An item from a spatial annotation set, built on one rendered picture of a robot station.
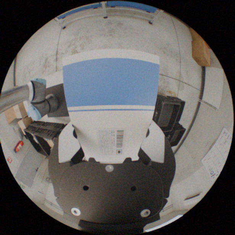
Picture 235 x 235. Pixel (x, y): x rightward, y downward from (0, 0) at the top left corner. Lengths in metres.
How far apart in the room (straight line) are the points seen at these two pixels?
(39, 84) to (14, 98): 0.17
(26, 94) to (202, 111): 3.04
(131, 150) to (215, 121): 2.50
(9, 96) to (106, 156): 0.44
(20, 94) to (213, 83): 2.91
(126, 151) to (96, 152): 0.06
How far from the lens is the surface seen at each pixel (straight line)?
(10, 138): 3.61
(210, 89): 2.54
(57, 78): 0.69
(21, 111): 1.16
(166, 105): 0.99
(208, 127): 2.63
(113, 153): 0.15
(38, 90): 0.49
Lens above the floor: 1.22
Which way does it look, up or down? 61 degrees down
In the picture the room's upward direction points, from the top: 176 degrees clockwise
